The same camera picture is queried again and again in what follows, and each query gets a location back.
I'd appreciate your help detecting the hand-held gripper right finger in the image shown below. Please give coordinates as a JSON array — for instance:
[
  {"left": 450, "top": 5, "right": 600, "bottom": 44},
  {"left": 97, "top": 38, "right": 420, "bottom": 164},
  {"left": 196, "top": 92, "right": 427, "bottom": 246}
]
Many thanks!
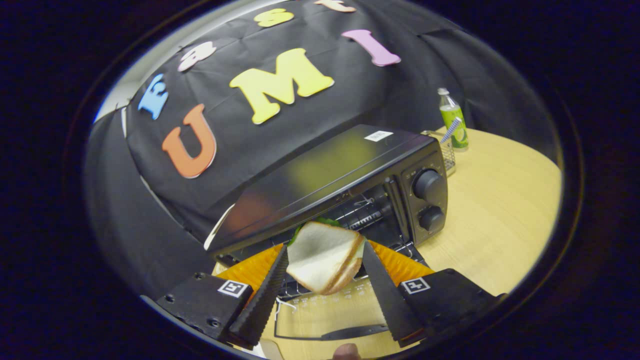
[{"left": 362, "top": 240, "right": 506, "bottom": 348}]

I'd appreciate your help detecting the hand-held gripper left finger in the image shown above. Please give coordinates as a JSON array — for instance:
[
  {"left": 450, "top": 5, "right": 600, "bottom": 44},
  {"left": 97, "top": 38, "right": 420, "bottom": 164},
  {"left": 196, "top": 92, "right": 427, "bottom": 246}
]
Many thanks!
[{"left": 156, "top": 243, "right": 290, "bottom": 350}]

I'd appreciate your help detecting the white bread sandwich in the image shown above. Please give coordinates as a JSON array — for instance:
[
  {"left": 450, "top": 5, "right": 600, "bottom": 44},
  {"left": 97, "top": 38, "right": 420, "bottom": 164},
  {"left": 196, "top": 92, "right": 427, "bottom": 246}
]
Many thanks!
[{"left": 286, "top": 218, "right": 367, "bottom": 296}]

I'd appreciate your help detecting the black toaster oven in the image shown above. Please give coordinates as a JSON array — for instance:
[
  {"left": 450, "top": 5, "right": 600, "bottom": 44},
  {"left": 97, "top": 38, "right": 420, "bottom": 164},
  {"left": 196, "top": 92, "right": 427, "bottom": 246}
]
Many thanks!
[{"left": 204, "top": 124, "right": 449, "bottom": 342}]

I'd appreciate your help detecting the clear utensil holder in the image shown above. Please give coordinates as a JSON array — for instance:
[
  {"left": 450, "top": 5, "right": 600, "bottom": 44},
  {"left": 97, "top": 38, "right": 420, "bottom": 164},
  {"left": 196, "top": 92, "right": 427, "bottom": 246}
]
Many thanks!
[{"left": 421, "top": 117, "right": 463, "bottom": 177}]

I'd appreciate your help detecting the green label drink bottle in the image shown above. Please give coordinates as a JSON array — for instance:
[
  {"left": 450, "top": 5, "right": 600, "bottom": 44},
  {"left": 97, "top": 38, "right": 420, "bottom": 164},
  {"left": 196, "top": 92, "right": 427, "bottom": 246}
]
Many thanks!
[{"left": 437, "top": 88, "right": 470, "bottom": 150}]

